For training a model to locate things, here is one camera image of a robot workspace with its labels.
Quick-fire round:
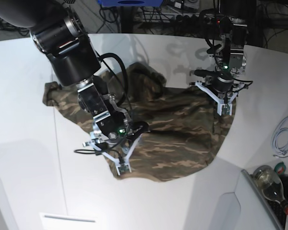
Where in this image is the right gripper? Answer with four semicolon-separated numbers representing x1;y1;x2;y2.
92;109;149;149

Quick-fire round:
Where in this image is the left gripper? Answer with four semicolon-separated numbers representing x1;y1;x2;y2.
194;69;252;98

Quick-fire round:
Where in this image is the camouflage t-shirt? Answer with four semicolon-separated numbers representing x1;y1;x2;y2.
42;61;238;183

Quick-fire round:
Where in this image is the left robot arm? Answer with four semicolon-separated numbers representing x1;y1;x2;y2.
192;0;252;99

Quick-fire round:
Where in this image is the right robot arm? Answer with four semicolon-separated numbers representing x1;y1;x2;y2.
0;0;148;151

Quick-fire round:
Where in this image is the black power strip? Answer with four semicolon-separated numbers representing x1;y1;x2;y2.
175;14;200;24

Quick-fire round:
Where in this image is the green tape roll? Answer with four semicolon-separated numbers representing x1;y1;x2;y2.
274;162;286;175

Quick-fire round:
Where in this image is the clear glass bottle red cap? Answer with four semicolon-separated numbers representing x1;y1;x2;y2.
253;165;288;215

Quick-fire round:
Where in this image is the blue box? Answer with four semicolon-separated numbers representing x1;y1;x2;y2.
97;0;163;7

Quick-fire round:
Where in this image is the white coiled cable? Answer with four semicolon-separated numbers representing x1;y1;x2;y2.
271;112;288;158

